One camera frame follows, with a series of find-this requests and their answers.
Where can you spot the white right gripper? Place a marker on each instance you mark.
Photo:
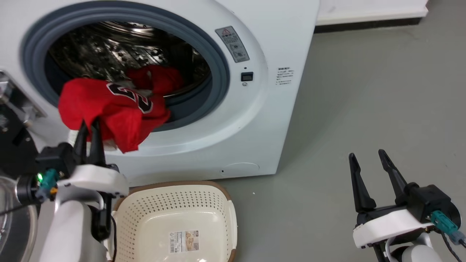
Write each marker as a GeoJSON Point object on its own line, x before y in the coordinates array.
{"type": "Point", "coordinates": [389, 223]}

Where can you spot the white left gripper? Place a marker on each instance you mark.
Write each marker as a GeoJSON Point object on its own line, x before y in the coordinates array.
{"type": "Point", "coordinates": [98, 178]}

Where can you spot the red basketball jersey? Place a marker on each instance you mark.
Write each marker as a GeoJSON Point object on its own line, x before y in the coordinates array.
{"type": "Point", "coordinates": [120, 116]}

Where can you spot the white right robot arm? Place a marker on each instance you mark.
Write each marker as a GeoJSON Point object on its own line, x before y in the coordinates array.
{"type": "Point", "coordinates": [418, 253]}

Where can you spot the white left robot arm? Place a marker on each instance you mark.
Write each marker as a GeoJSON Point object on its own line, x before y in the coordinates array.
{"type": "Point", "coordinates": [69, 233]}

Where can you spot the washing machine door with glass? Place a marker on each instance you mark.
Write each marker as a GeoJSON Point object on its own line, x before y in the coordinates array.
{"type": "Point", "coordinates": [14, 145]}

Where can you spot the cream perforated laundry basket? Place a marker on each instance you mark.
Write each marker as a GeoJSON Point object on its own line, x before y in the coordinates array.
{"type": "Point", "coordinates": [174, 211]}

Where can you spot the white front-load washing machine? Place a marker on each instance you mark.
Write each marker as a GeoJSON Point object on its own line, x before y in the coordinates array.
{"type": "Point", "coordinates": [255, 127]}

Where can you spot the green left wrist connector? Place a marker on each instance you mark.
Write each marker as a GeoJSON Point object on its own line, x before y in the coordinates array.
{"type": "Point", "coordinates": [46, 183]}

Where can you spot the green wrist connector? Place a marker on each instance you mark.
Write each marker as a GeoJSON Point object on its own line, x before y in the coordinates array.
{"type": "Point", "coordinates": [46, 183]}
{"type": "Point", "coordinates": [442, 222]}

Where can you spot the green right wrist connector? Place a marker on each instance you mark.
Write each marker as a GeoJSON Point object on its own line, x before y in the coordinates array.
{"type": "Point", "coordinates": [442, 222]}

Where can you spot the stainless steel washer drum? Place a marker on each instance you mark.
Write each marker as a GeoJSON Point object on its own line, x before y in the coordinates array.
{"type": "Point", "coordinates": [109, 51]}

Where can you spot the paper label with barcode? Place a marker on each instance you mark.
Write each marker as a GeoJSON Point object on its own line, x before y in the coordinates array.
{"type": "Point", "coordinates": [184, 241]}

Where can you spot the small printed text label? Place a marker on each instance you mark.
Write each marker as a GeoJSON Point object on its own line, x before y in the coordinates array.
{"type": "Point", "coordinates": [284, 75]}

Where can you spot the grey rubber door gasket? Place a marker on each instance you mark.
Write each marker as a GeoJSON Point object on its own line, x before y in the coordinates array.
{"type": "Point", "coordinates": [219, 72]}

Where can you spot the black door latch socket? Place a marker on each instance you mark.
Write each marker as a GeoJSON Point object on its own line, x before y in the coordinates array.
{"type": "Point", "coordinates": [247, 76]}

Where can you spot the white baseboard ledge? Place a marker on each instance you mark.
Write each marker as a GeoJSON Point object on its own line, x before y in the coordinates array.
{"type": "Point", "coordinates": [371, 11]}

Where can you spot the grey warning sticker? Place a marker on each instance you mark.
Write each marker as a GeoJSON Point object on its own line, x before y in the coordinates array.
{"type": "Point", "coordinates": [232, 44]}

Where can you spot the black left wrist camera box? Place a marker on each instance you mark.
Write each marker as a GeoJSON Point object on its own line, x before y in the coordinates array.
{"type": "Point", "coordinates": [58, 156]}

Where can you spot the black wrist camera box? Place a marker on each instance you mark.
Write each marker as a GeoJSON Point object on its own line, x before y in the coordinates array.
{"type": "Point", "coordinates": [58, 156]}
{"type": "Point", "coordinates": [429, 200]}

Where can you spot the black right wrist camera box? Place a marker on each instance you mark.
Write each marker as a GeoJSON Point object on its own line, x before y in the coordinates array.
{"type": "Point", "coordinates": [429, 200]}

